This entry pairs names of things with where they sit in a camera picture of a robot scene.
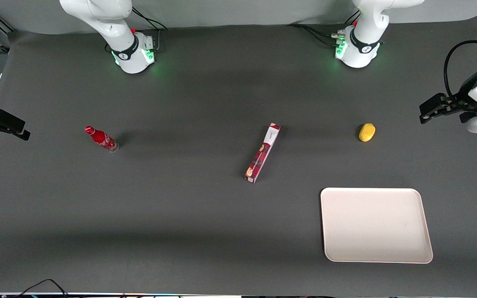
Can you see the beige rectangular tray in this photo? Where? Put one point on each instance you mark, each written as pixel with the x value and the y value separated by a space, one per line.
pixel 375 225

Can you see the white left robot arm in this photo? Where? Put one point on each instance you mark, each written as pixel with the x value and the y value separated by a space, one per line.
pixel 362 45

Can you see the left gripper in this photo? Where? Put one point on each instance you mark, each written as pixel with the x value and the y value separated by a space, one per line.
pixel 464 93

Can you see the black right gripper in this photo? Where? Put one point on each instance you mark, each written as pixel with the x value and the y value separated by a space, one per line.
pixel 1 121

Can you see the red cola bottle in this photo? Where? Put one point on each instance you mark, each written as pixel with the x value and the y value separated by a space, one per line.
pixel 102 139

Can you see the yellow lemon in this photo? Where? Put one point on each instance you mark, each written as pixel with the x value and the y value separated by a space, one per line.
pixel 367 132

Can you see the dark grey table mat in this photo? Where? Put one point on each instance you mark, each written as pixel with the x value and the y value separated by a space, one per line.
pixel 180 227

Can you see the red cookie box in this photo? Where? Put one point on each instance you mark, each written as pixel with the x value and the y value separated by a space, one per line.
pixel 262 153

